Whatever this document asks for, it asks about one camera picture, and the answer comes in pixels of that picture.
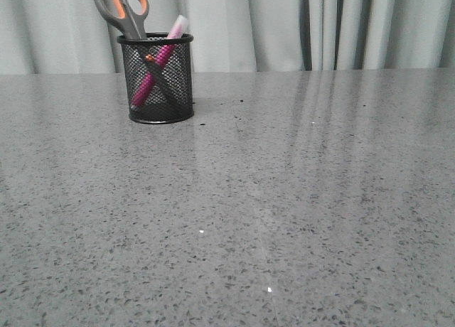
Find pink highlighter pen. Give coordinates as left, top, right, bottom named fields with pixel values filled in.
left=130, top=15, right=188, bottom=110

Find grey orange scissors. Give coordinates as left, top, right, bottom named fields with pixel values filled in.
left=90, top=0, right=189, bottom=115

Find black mesh pen cup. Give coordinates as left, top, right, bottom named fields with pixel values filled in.
left=117, top=33, right=193, bottom=124

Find grey curtain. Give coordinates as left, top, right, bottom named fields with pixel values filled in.
left=1, top=0, right=454, bottom=75

